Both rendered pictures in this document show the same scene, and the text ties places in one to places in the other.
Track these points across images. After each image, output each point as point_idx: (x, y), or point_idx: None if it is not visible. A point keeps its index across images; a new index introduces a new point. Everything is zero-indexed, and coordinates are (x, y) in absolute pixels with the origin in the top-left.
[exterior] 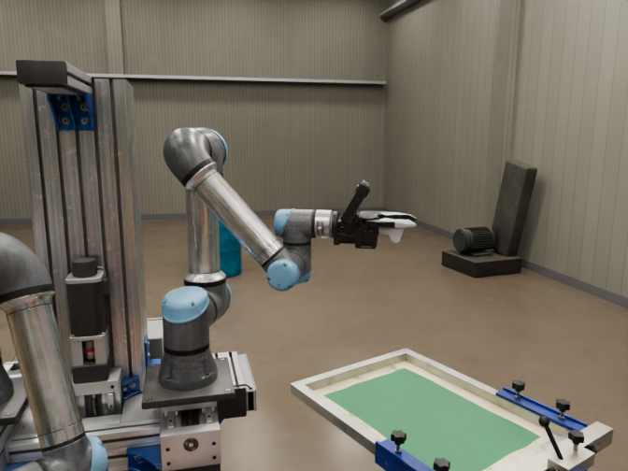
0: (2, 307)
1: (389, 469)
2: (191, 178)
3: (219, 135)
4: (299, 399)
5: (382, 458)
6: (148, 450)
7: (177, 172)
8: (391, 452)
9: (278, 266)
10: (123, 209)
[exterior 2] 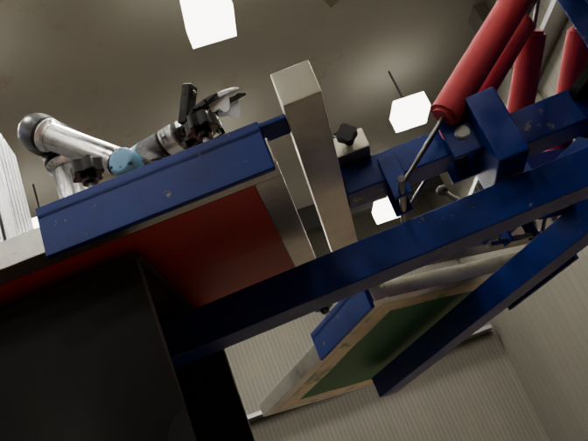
0: None
1: (327, 346)
2: (35, 131)
3: (73, 129)
4: (269, 409)
5: (320, 342)
6: None
7: (25, 135)
8: (319, 323)
9: (115, 152)
10: (2, 211)
